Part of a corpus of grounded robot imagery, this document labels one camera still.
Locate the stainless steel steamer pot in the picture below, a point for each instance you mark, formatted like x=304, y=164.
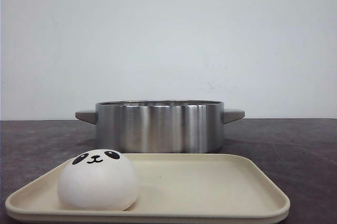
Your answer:
x=160, y=126

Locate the beige rectangular tray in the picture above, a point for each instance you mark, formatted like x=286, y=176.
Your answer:
x=174, y=188

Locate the panda bun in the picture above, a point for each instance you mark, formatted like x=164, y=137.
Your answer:
x=99, y=179

